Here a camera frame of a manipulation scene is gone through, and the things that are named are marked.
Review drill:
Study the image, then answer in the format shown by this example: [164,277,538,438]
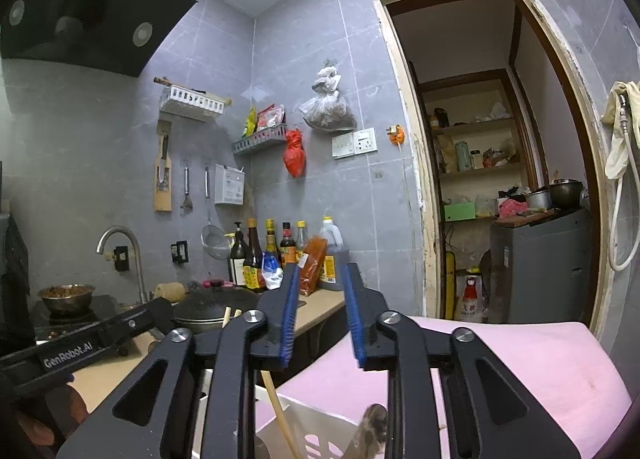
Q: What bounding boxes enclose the grey wall shelf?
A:
[231,122,290,156]

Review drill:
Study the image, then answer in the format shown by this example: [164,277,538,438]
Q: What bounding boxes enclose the black wok with lid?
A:
[171,278,265,336]

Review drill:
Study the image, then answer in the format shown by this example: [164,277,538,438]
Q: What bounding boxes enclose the pink floral blanket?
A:
[275,315,633,459]

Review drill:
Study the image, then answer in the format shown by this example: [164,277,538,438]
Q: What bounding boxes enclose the small steel pot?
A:
[525,189,552,211]

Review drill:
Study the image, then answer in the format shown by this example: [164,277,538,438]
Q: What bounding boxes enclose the dark pump bottle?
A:
[228,222,252,286]

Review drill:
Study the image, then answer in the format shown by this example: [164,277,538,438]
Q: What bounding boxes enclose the red cap soy sauce bottle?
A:
[279,222,298,267]

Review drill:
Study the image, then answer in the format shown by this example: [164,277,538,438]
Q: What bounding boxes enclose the worn door frame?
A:
[371,0,618,340]

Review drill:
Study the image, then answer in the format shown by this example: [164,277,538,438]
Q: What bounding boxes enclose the wooden knife rack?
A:
[153,119,174,213]

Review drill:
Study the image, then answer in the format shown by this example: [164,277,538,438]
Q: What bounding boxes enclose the orange spice packet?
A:
[298,236,329,296]

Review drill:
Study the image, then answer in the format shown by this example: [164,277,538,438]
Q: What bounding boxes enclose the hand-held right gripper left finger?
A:
[55,263,302,459]

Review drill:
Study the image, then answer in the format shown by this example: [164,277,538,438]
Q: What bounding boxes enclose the grey cabinet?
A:
[489,208,594,326]

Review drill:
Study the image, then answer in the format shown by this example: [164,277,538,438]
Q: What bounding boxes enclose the red snack packet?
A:
[256,103,286,132]

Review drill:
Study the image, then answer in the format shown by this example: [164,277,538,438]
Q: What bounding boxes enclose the metal bowl of food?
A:
[37,283,96,318]

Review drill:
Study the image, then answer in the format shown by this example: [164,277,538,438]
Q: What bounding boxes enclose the yellow cylinder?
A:
[444,251,457,321]

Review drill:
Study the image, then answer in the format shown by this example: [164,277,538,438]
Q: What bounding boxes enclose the white bottle with red label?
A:
[459,266,490,323]

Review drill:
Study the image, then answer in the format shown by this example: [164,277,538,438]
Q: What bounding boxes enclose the white wall basket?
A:
[159,84,226,121]

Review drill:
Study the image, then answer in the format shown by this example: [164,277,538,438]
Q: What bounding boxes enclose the large cooking oil jug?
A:
[317,216,347,291]

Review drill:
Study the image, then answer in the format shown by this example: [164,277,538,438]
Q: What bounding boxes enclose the white plastic utensil basket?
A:
[197,379,396,459]

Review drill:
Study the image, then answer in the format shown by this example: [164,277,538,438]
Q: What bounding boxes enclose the wooden shelf unit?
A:
[417,69,538,225]

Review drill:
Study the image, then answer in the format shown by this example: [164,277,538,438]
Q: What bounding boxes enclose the metal faucet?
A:
[96,225,149,304]

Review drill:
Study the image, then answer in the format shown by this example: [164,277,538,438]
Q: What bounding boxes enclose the white switch socket panel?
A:
[332,128,377,159]

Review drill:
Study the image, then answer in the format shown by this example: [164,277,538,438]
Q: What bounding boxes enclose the dark metal pot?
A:
[549,179,585,210]

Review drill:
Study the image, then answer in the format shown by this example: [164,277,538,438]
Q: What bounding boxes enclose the white shower hose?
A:
[607,94,640,273]

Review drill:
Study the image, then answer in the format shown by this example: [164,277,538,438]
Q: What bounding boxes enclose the red plastic bag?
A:
[283,128,306,178]

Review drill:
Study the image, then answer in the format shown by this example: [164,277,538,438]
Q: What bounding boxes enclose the yellow cap sauce bottle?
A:
[264,218,282,260]

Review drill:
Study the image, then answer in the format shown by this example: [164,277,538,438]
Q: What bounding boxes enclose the white wall box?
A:
[214,164,246,205]

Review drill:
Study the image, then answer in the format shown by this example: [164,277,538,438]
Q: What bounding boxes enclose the clear bag of dried goods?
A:
[298,59,357,131]

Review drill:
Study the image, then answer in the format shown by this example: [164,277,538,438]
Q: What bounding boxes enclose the tall dark sauce bottle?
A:
[244,218,267,290]

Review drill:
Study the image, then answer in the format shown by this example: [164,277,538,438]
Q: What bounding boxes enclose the person's left hand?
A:
[14,383,87,456]

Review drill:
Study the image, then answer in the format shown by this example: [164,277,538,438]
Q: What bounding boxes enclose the green box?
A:
[443,201,477,223]

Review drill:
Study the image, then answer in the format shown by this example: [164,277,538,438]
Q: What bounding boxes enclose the black range hood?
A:
[0,0,201,78]

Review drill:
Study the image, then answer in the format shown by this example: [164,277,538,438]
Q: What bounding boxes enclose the induction cooktop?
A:
[27,293,136,342]

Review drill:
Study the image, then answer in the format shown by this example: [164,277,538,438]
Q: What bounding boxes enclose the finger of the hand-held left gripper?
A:
[97,296,176,342]

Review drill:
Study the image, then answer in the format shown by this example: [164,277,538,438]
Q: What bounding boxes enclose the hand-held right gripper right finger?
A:
[345,262,583,459]

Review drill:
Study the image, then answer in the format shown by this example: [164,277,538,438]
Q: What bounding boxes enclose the metal mesh skimmer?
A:
[201,166,232,261]

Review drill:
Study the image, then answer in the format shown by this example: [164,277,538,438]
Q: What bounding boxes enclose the red cloth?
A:
[497,198,530,219]

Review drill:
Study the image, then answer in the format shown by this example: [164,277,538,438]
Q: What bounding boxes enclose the blue white bag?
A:
[260,254,287,291]

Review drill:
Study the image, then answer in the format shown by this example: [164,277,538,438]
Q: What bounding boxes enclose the loofah sponge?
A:
[152,282,187,303]

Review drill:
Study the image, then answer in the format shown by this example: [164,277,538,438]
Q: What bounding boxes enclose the cream rubber gloves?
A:
[601,80,640,181]

